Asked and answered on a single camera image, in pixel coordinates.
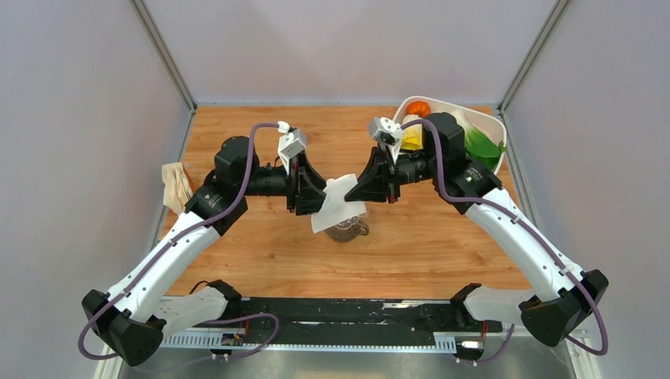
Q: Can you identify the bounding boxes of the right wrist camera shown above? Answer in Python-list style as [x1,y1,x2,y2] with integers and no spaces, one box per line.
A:
[368,117,404,163]

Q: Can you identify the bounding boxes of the yellow toy cabbage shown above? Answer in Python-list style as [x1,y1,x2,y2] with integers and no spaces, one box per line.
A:
[401,114,423,151]

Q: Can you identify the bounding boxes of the white vegetable tray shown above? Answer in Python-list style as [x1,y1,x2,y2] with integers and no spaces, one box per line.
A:
[393,96,507,147]

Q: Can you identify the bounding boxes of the glass coffee server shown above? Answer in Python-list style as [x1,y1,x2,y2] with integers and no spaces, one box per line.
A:
[324,216,370,243]

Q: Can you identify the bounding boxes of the orange toy pumpkin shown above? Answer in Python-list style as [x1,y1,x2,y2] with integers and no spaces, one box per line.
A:
[405,100,431,118]

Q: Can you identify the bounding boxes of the green toy bok choy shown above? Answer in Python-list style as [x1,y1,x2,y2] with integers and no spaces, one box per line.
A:
[455,111,507,172]

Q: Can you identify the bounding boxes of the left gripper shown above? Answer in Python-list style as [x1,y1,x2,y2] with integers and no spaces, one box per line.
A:
[238,149,339,216]

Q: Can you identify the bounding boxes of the clear glass dripper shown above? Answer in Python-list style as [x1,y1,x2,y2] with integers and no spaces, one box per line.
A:
[337,212,368,229]

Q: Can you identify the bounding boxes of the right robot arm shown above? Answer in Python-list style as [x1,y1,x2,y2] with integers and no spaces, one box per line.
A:
[345,112,609,356]

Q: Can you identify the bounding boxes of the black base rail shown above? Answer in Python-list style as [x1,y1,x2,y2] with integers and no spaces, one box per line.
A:
[188,295,503,351]

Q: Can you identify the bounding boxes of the white paper coffee filter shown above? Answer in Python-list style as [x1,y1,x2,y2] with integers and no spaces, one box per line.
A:
[311,174,367,234]

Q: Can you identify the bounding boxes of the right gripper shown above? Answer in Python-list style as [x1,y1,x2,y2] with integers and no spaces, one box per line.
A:
[344,141,442,205]

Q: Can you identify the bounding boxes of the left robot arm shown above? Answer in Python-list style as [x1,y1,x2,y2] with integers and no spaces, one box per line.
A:
[77,130,326,367]

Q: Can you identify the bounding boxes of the stack of paper filters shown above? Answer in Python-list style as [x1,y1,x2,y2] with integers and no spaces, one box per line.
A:
[161,162,194,215]

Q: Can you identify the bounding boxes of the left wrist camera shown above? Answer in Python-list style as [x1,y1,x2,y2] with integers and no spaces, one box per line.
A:
[277,121,308,174]

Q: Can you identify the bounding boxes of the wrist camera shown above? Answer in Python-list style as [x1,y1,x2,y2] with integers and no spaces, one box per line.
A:
[277,121,308,174]
[368,117,404,163]

